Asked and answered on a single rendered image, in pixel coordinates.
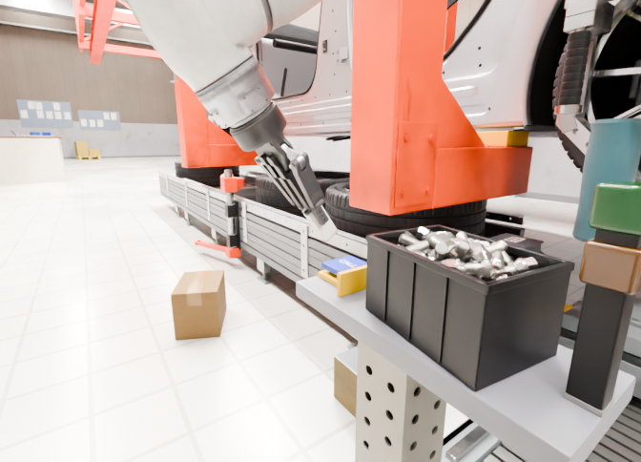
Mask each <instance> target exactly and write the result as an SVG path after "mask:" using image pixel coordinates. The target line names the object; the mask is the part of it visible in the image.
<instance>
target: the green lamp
mask: <svg viewBox="0 0 641 462"><path fill-rule="evenodd" d="M589 226H590V227H591V228H593V229H598V230H604V231H610V232H615V233H621V234H627V235H633V236H638V237H641V182H631V181H618V180H615V181H609V182H603V183H599V184H598V185H596V187H595V190H594V195H593V201H592V206H591V211H590V216H589Z"/></svg>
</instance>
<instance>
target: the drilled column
mask: <svg viewBox="0 0 641 462"><path fill-rule="evenodd" d="M445 413H446V401H444V400H443V399H441V398H440V397H439V396H437V395H436V394H434V393H433V392H432V391H430V390H429V389H427V388H425V387H424V386H423V385H421V384H420V383H418V382H417V381H416V380H414V379H413V378H411V377H410V376H408V375H407V374H406V373H404V372H403V371H401V370H400V369H399V368H397V367H395V366H394V365H393V364H391V363H390V362H388V361H387V360H385V359H384V358H383V357H382V356H381V355H379V354H378V353H377V352H375V351H374V350H372V349H371V348H369V347H368V346H366V345H365V344H363V343H362V342H361V341H358V376H357V410H356V445H355V462H441V461H442V451H443V441H444V431H445ZM368 447H369V449H368Z"/></svg>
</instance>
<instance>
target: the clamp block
mask: <svg viewBox="0 0 641 462"><path fill-rule="evenodd" d="M614 8H615V6H614V5H613V4H611V3H610V2H608V1H607V0H578V1H575V2H571V3H568V4H567V10H566V17H564V18H565V23H564V29H563V31H564V32H566V33H568V34H570V33H572V32H574V31H576V30H580V29H587V31H591V37H594V36H599V35H604V34H608V33H610V29H611V24H612V20H613V19H612V18H613V13H614Z"/></svg>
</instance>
